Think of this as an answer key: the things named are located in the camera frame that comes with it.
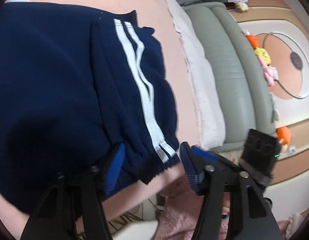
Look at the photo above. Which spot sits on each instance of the yellow sponge plush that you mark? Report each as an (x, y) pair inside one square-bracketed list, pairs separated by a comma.
[(263, 54)]

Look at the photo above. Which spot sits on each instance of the grey leather headboard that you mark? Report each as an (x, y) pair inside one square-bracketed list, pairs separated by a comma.
[(241, 87)]

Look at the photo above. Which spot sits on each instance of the light pink knit blanket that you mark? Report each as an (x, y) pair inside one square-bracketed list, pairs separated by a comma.
[(209, 116)]

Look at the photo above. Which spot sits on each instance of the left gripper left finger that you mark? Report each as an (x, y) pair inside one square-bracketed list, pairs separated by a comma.
[(56, 217)]

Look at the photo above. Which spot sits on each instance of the small yellow plush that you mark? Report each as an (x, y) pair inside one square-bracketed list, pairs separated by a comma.
[(241, 7)]

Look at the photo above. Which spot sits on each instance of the orange plush lower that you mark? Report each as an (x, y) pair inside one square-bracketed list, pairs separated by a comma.
[(284, 135)]

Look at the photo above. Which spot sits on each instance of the navy blue striped shorts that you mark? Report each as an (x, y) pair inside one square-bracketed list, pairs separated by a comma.
[(81, 89)]

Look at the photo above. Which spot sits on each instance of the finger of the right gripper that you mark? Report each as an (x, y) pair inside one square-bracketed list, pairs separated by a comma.
[(201, 159)]

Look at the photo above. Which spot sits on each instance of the orange carrot plush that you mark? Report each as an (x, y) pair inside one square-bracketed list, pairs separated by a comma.
[(253, 41)]

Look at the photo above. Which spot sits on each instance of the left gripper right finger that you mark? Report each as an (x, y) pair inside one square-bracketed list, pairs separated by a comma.
[(250, 216)]

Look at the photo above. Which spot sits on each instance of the pink bed sheet mattress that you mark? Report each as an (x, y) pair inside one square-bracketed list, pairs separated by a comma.
[(151, 13)]

